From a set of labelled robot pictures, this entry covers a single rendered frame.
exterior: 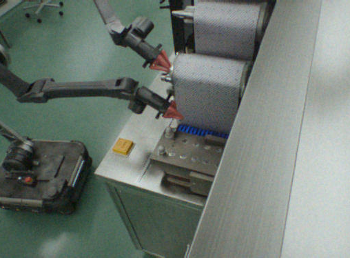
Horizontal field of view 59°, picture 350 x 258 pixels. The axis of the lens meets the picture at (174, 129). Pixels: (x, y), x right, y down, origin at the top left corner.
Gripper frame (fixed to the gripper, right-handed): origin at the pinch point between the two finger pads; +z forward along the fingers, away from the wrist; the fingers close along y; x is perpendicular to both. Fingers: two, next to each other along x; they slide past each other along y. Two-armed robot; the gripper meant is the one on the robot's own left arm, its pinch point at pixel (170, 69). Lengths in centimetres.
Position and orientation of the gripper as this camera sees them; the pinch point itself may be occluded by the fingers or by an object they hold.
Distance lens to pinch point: 119.5
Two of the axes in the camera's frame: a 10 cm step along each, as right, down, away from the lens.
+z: 7.9, 5.9, 1.5
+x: 4.9, -4.7, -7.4
